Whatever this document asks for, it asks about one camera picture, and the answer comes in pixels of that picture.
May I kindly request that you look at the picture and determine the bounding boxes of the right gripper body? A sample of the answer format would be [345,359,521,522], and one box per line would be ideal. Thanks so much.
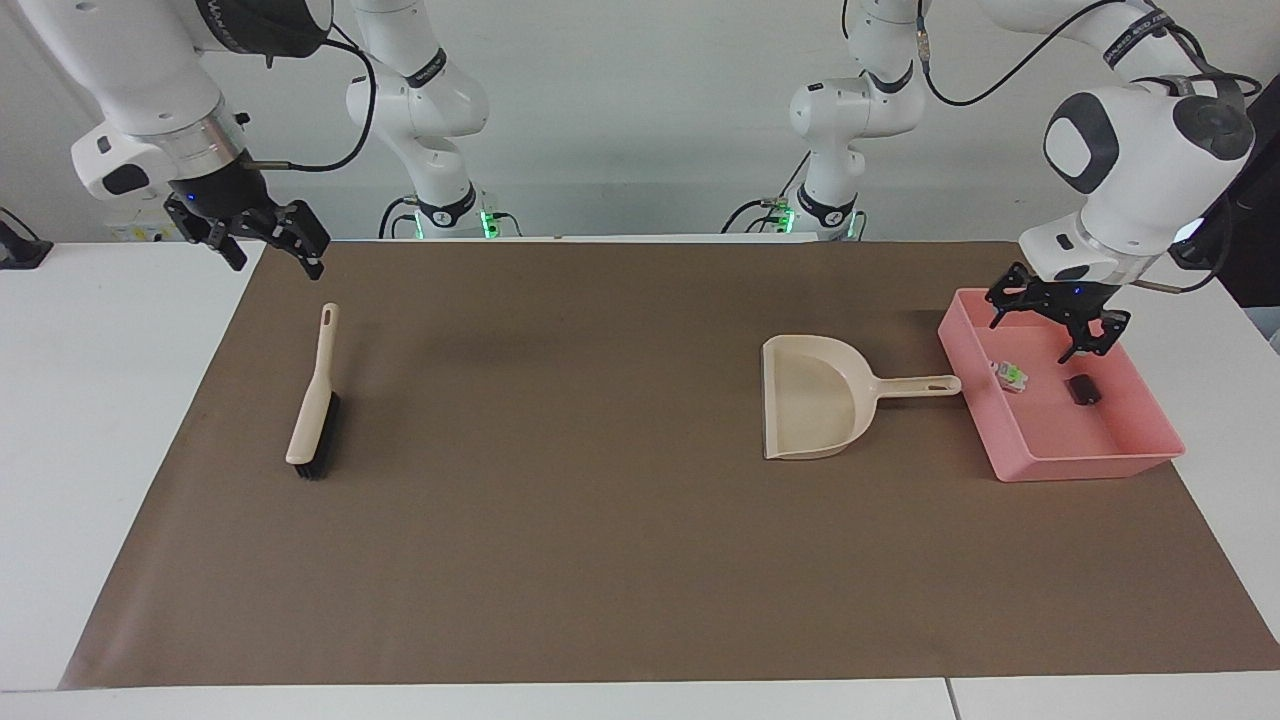
[182,154,283,225]

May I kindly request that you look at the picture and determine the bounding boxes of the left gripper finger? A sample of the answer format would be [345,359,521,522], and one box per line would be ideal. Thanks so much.
[1056,298,1132,364]
[985,261,1059,330]

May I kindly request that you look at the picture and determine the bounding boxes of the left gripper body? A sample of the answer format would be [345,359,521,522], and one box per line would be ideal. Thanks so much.
[1040,274,1125,308]

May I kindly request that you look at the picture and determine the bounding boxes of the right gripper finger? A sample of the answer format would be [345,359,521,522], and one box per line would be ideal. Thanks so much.
[238,200,332,281]
[163,196,248,272]

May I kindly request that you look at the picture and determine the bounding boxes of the pink plastic bin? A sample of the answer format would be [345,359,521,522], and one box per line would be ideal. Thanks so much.
[936,286,1188,485]

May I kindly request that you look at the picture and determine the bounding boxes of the beige hand brush black bristles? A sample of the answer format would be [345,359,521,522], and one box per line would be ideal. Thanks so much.
[285,302,344,482]

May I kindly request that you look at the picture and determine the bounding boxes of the black stand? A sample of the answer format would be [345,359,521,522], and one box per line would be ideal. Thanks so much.
[0,206,55,272]

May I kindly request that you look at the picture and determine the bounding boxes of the beige plastic dustpan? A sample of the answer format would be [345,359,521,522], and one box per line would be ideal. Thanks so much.
[760,334,964,463]

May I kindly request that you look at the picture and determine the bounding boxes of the black cable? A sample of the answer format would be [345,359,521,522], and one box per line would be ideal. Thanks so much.
[1128,0,1264,297]
[914,0,1136,107]
[720,150,813,237]
[378,195,425,241]
[244,18,380,174]

